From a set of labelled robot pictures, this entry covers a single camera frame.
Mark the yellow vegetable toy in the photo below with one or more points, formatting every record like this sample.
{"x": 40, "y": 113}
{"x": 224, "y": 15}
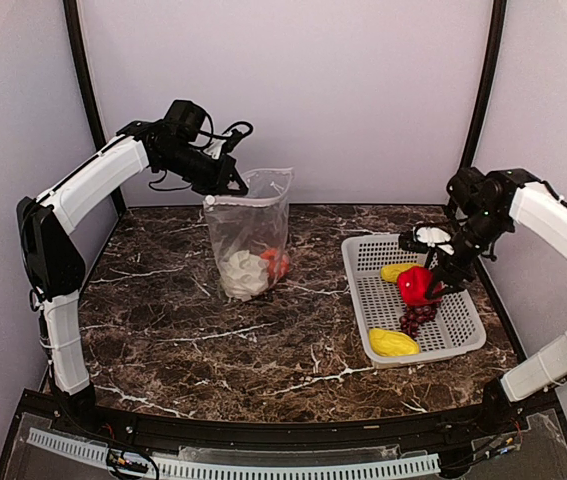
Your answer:
{"x": 391, "y": 272}
{"x": 392, "y": 343}

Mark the left black frame post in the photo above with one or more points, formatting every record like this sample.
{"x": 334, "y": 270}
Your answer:
{"x": 82, "y": 71}

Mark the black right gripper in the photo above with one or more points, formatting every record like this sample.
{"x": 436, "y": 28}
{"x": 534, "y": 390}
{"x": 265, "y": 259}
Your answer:
{"x": 446, "y": 270}

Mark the black front rail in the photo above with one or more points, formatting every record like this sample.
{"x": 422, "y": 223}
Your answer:
{"x": 438, "y": 431}

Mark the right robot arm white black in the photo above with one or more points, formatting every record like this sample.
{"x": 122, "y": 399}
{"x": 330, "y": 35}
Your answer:
{"x": 541, "y": 213}

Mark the dark red grape bunch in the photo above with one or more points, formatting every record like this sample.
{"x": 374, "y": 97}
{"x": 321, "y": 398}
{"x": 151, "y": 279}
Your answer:
{"x": 415, "y": 316}

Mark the orange pumpkin toy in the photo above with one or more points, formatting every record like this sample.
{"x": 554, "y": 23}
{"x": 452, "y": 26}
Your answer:
{"x": 278, "y": 263}

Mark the white slotted cable duct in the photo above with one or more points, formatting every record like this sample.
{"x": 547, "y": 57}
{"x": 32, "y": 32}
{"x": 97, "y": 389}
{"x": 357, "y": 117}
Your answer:
{"x": 209, "y": 463}

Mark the yellow vegetable toy rear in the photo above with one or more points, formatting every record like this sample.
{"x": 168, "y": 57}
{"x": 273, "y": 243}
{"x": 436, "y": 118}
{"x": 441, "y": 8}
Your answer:
{"x": 391, "y": 272}

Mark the black frame post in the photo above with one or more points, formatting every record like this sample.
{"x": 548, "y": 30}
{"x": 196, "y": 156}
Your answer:
{"x": 484, "y": 89}
{"x": 82, "y": 71}

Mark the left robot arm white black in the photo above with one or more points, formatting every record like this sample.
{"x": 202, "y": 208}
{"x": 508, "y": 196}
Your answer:
{"x": 53, "y": 265}

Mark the right black frame post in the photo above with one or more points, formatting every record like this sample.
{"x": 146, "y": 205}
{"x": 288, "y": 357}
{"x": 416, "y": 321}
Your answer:
{"x": 484, "y": 89}

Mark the red bell pepper toy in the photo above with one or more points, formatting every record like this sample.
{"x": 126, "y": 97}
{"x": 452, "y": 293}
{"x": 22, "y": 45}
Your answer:
{"x": 412, "y": 285}

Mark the white cauliflower toy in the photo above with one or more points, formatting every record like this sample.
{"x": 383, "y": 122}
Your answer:
{"x": 244, "y": 275}

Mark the clear zip top bag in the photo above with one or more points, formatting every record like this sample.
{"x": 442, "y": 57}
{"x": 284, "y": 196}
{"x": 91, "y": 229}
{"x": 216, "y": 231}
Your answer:
{"x": 255, "y": 222}

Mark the yellow vegetable toy front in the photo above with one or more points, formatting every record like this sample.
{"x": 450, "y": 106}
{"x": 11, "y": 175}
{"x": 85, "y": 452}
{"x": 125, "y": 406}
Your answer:
{"x": 392, "y": 343}

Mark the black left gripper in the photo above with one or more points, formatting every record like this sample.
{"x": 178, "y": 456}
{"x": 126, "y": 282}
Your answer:
{"x": 220, "y": 183}

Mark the white plastic basket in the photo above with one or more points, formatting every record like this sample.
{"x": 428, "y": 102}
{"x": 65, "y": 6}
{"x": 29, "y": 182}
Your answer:
{"x": 397, "y": 325}

